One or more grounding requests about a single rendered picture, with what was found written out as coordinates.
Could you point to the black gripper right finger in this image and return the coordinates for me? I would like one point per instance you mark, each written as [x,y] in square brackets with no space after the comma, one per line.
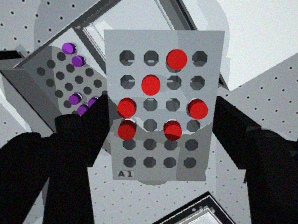
[270,161]

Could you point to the black rectangular frame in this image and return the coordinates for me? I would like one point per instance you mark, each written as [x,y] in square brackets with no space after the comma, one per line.
[197,204]

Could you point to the grey block with round holes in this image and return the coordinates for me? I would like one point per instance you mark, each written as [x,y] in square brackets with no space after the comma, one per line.
[58,78]

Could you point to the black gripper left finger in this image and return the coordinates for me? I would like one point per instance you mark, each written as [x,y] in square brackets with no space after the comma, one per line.
[64,157]

